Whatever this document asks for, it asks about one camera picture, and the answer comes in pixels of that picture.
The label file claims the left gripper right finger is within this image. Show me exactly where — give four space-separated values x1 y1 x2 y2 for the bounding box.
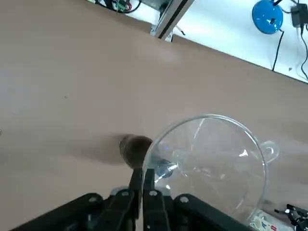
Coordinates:
143 168 255 231

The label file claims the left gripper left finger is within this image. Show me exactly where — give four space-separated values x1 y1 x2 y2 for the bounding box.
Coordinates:
7 168 144 231

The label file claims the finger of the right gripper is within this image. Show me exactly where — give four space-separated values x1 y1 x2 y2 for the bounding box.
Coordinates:
288 216 308 227
274 204 308 218

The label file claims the clear plastic drink bottle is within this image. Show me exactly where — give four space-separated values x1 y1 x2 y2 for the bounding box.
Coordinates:
249 208 278 231

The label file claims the dark brown glass bottle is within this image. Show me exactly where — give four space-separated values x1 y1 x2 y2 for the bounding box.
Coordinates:
118 134 154 169

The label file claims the blue round disc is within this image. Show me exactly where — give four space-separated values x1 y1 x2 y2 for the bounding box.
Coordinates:
252 0 284 34

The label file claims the black power adapter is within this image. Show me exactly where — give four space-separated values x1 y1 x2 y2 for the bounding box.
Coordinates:
290 3 308 27

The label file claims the green circuit board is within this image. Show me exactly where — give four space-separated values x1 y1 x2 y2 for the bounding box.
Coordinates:
113 0 133 13

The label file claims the thin black cable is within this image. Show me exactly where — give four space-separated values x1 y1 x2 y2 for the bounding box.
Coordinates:
271 28 285 72

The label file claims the aluminium camera post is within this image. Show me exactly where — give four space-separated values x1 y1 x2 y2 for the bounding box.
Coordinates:
150 0 195 43

